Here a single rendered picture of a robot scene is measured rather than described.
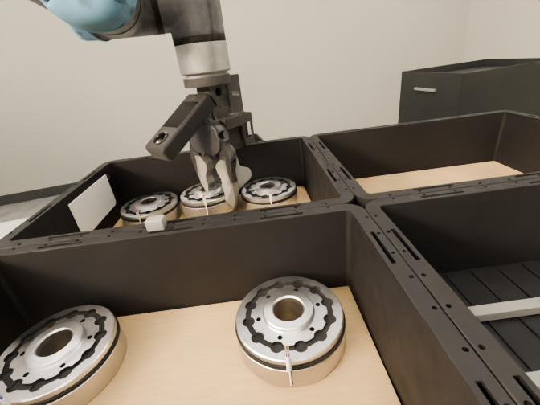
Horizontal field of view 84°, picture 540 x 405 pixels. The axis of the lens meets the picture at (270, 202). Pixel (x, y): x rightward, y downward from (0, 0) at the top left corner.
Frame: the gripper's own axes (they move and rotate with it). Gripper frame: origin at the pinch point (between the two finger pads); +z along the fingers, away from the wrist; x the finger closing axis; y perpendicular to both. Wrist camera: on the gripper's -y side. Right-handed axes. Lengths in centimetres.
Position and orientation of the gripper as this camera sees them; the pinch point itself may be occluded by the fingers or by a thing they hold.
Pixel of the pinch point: (219, 199)
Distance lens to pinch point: 53.3
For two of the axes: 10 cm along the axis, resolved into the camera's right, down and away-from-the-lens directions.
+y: 6.2, -4.1, 6.7
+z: 1.1, 8.9, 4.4
